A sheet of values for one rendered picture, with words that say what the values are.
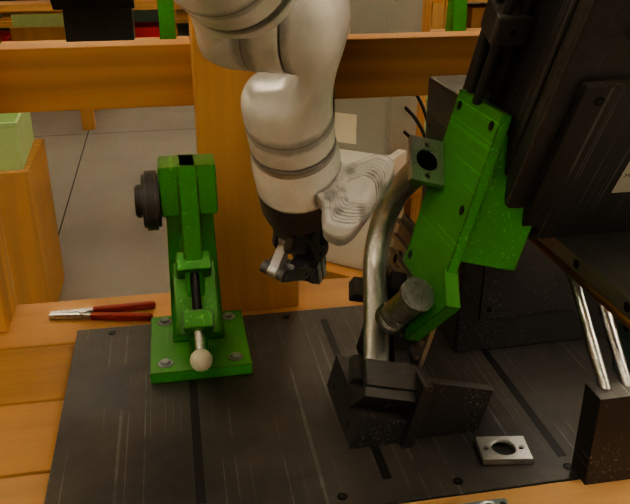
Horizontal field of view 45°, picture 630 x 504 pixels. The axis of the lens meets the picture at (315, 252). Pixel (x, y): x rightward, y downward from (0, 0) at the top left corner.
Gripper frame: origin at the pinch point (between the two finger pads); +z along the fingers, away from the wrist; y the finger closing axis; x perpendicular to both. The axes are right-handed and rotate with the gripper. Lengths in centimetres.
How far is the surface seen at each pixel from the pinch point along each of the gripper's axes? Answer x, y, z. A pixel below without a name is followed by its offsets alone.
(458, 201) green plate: 9.7, -13.0, -1.9
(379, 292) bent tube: 3.6, -6.9, 12.3
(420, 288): 9.7, -5.0, 3.7
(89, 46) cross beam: -49, -18, 5
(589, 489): 32.9, 1.1, 16.7
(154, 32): -443, -356, 407
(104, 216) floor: -213, -95, 243
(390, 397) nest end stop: 10.9, 3.7, 13.0
